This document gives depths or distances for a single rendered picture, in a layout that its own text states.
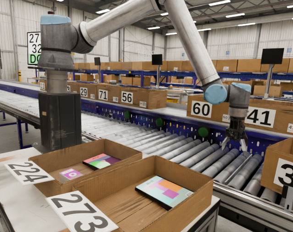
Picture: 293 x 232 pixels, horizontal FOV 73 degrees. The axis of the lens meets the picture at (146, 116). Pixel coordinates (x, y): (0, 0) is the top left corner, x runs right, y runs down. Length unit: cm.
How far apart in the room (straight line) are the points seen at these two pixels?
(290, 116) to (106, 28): 116
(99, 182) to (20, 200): 28
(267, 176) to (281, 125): 49
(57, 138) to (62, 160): 22
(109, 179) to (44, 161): 33
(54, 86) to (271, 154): 109
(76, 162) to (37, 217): 36
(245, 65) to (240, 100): 507
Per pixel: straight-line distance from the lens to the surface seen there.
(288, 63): 595
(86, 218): 54
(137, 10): 118
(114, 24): 123
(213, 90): 91
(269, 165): 98
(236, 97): 107
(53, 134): 118
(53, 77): 119
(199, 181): 79
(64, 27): 120
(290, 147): 123
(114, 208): 72
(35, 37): 223
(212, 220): 84
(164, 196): 74
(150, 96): 182
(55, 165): 100
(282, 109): 139
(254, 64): 607
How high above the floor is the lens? 119
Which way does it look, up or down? 11 degrees down
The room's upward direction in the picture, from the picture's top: 2 degrees clockwise
